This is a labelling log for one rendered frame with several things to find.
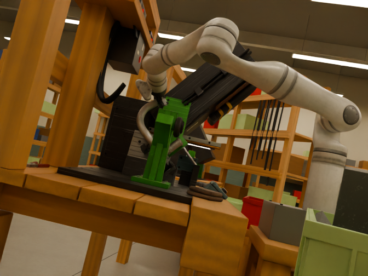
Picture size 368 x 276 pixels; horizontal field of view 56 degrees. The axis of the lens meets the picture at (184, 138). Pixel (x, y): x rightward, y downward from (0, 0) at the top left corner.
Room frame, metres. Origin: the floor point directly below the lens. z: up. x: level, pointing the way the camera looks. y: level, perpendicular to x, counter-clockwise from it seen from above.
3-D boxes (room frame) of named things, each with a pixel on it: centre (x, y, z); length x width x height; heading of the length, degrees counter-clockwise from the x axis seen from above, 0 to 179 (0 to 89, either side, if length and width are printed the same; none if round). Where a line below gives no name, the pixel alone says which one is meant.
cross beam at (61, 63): (1.63, 0.49, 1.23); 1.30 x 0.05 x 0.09; 178
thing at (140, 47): (1.51, 0.33, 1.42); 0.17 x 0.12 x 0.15; 178
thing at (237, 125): (4.95, -0.79, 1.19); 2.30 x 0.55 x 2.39; 29
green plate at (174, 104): (1.54, 0.06, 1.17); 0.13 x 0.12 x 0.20; 178
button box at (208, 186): (1.41, -0.17, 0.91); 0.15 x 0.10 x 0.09; 178
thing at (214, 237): (1.60, -0.16, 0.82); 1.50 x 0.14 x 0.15; 178
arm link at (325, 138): (1.01, -0.42, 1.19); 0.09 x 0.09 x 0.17; 15
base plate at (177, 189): (1.62, 0.12, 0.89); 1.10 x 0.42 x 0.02; 178
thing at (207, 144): (1.69, 0.02, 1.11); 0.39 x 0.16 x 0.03; 88
